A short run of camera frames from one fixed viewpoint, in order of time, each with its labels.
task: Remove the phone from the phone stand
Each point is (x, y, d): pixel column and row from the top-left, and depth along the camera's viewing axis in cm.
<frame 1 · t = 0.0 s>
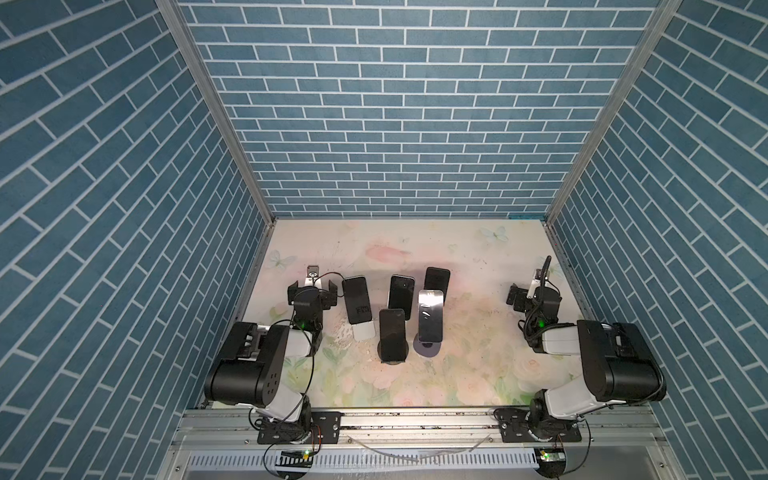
left hand: (314, 280, 93), fingers open
right hand: (529, 284, 94), fingers open
white left phone stand: (363, 331, 92), on the table
phone on middle back stand: (401, 294, 89), point 11 cm above the table
phone on round black stand: (392, 322, 84), point 10 cm above the table
round black phone stand: (392, 349, 88), on the table
purple case phone: (430, 315, 84), point 11 cm above the table
black phone back right: (437, 278, 88), point 15 cm above the table

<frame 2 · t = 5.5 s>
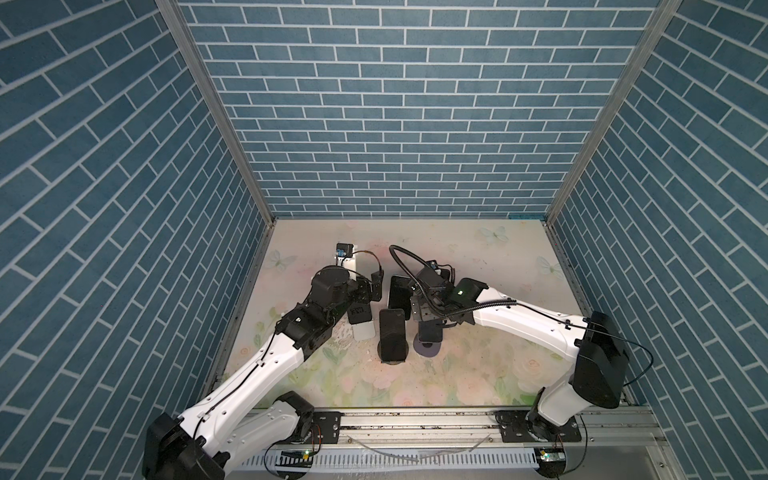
left hand: (370, 270, 76), fingers open
right hand: (424, 302, 83), fingers open
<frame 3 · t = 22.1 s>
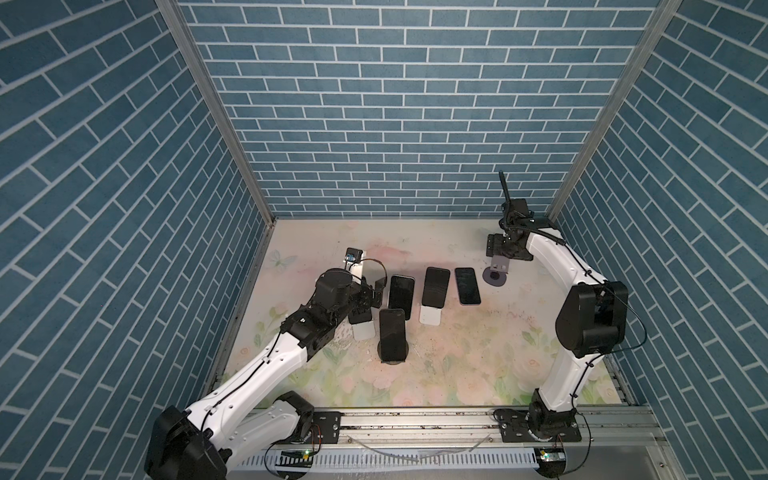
left hand: (371, 275, 78), fingers open
right hand: (501, 247, 94), fingers open
white right phone stand: (430, 316, 95), on the table
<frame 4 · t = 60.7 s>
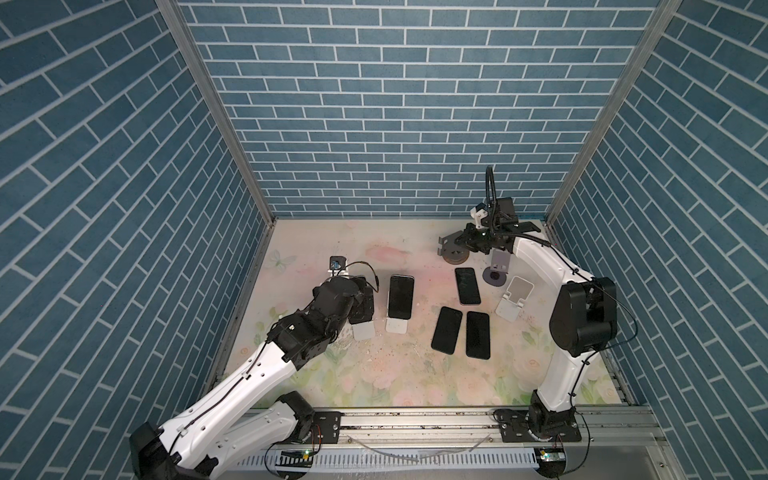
left hand: (357, 288, 75), fingers open
right hand: (453, 237, 92), fingers closed
phone on round black stand: (444, 335, 90), point 2 cm above the table
black phone back right: (475, 337, 90), point 2 cm above the table
white right phone stand: (517, 291, 93), point 8 cm above the table
